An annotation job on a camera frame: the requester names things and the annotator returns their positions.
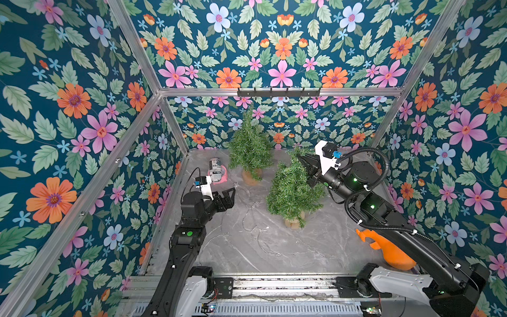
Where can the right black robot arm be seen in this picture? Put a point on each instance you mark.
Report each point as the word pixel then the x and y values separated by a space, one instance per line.
pixel 450 286

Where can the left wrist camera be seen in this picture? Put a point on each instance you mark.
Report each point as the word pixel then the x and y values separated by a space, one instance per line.
pixel 203 184

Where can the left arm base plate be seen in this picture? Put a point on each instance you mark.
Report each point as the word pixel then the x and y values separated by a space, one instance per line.
pixel 223 287

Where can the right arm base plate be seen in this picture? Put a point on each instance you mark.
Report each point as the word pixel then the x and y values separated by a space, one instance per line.
pixel 349 287

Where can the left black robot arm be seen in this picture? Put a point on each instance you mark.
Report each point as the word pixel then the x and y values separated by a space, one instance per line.
pixel 185 244

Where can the black hook rail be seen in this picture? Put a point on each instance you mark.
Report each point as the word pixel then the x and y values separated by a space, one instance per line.
pixel 295 93

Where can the white cable duct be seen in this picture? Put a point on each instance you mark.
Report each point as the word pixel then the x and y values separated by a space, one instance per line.
pixel 273 309

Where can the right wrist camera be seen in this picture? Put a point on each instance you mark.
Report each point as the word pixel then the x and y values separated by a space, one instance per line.
pixel 329 154

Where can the small green tree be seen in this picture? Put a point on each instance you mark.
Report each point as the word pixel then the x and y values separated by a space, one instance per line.
pixel 290 196
pixel 250 150

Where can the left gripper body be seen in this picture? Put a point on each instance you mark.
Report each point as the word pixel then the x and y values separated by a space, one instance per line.
pixel 224 197

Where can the aluminium frame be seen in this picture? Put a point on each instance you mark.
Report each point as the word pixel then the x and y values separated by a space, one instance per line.
pixel 101 100

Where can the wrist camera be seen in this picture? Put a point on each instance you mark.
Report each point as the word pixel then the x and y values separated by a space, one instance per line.
pixel 203 184
pixel 329 154

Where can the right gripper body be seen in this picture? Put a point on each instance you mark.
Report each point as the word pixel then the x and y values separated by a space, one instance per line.
pixel 315 170

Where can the clear string light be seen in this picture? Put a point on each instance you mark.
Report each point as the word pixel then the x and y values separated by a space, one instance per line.
pixel 255 218

